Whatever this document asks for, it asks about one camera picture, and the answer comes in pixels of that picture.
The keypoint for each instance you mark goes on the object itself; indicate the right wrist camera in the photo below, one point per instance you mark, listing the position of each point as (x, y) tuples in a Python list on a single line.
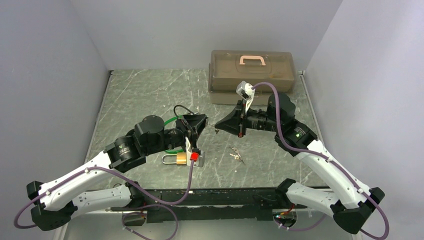
[(247, 92)]

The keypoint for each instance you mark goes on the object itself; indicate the brown plastic toolbox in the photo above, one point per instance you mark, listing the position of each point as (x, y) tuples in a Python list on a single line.
[(228, 68)]

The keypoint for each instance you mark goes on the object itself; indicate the brass padlock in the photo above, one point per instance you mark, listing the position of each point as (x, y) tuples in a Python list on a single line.
[(179, 159)]

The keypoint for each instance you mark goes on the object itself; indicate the silver key bunch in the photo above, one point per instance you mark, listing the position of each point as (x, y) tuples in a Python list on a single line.
[(236, 155)]

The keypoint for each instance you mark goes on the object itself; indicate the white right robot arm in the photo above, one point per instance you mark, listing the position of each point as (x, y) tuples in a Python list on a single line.
[(349, 202)]

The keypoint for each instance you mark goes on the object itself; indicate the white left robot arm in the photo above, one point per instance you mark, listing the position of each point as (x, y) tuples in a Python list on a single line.
[(55, 203)]

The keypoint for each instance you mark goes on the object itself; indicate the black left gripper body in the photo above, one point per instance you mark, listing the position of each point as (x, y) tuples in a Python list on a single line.
[(188, 130)]

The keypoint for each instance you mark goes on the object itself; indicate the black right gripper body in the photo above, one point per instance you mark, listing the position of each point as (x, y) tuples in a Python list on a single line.
[(255, 119)]

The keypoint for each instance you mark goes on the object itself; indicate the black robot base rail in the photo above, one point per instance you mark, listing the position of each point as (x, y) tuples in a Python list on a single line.
[(258, 203)]

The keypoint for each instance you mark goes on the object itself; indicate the black cable padlock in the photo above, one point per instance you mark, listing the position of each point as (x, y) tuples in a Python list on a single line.
[(189, 111)]

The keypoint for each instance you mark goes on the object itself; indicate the green cable lock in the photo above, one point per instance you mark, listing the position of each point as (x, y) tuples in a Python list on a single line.
[(172, 151)]

